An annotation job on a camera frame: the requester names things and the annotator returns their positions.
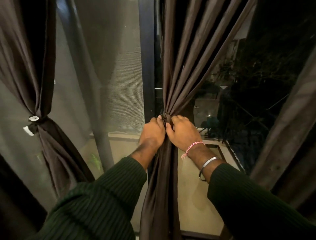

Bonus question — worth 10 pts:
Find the person's left hand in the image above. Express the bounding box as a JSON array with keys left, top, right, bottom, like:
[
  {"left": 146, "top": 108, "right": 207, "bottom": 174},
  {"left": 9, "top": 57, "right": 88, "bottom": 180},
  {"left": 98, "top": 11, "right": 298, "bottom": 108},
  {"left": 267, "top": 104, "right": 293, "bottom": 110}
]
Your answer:
[{"left": 139, "top": 115, "right": 166, "bottom": 150}]

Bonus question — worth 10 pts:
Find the person's right hand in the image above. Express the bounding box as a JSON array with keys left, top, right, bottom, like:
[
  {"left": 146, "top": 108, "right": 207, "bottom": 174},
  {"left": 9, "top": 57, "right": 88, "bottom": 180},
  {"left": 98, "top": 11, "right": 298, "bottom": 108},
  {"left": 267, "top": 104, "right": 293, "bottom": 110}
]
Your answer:
[{"left": 165, "top": 115, "right": 204, "bottom": 152}]

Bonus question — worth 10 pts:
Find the brown curtain tieback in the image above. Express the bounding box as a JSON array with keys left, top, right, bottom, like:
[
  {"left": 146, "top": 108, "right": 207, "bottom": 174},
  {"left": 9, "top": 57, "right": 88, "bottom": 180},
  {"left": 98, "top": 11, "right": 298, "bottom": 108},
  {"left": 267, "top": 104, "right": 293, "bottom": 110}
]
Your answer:
[{"left": 160, "top": 110, "right": 173, "bottom": 124}]

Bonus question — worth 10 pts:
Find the brown curtain with plain tieback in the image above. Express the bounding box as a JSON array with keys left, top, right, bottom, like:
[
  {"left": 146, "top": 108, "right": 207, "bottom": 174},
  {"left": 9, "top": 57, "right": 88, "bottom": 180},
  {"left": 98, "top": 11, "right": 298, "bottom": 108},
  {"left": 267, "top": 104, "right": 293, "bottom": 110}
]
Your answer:
[{"left": 139, "top": 0, "right": 258, "bottom": 240}]

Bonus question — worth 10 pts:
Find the person's right forearm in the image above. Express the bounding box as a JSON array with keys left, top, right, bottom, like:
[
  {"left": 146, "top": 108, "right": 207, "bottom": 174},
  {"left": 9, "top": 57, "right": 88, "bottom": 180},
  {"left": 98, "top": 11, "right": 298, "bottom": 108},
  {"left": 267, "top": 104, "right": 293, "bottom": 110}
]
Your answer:
[{"left": 187, "top": 143, "right": 316, "bottom": 240}]

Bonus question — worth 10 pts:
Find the person's left forearm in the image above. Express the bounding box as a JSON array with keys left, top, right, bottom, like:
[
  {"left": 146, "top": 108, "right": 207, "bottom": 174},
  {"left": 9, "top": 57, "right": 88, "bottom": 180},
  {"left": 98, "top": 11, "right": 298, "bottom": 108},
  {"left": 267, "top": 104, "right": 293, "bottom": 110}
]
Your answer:
[{"left": 27, "top": 145, "right": 161, "bottom": 240}]

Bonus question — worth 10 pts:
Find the silver metal bangle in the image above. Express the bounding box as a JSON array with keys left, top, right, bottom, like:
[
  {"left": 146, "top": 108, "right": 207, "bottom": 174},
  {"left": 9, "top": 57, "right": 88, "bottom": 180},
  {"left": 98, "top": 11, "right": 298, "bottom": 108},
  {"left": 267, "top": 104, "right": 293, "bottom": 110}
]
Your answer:
[{"left": 198, "top": 156, "right": 220, "bottom": 181}]

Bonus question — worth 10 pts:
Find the window insect screen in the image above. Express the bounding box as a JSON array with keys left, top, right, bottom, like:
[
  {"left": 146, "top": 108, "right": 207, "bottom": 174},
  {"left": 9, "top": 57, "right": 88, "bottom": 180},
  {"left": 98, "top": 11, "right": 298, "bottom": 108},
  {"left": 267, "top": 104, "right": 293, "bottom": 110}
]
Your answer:
[{"left": 0, "top": 0, "right": 145, "bottom": 213}]

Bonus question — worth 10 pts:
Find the dark leafy tree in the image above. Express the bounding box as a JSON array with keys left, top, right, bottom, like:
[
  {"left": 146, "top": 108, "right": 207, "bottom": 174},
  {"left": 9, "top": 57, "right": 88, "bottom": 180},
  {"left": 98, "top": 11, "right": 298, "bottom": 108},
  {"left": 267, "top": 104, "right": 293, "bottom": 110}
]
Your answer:
[{"left": 217, "top": 0, "right": 316, "bottom": 171}]

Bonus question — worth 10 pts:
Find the brown curtain without tieback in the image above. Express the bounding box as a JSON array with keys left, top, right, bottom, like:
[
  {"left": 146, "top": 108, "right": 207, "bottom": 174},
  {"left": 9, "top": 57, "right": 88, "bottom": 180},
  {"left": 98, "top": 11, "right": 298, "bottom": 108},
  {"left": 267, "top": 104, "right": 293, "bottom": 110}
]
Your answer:
[{"left": 249, "top": 45, "right": 316, "bottom": 218}]

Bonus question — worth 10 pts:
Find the brown curtain with white-tabbed tieback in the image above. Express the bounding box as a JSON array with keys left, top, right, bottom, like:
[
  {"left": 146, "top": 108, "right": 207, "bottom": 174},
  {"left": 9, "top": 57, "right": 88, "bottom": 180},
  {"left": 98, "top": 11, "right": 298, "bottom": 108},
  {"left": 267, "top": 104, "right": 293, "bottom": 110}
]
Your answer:
[{"left": 0, "top": 0, "right": 95, "bottom": 201}]

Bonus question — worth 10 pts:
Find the pink thread bracelet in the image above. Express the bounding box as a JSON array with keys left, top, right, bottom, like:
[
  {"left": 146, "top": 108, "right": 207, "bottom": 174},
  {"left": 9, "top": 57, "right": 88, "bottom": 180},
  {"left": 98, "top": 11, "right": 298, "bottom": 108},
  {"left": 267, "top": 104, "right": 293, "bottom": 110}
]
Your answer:
[{"left": 181, "top": 141, "right": 205, "bottom": 159}]

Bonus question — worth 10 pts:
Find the black window frame post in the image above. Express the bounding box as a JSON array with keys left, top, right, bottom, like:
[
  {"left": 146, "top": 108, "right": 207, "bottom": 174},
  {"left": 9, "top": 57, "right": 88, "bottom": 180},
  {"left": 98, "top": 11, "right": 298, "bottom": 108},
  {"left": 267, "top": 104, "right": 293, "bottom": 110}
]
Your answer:
[{"left": 138, "top": 0, "right": 156, "bottom": 124}]

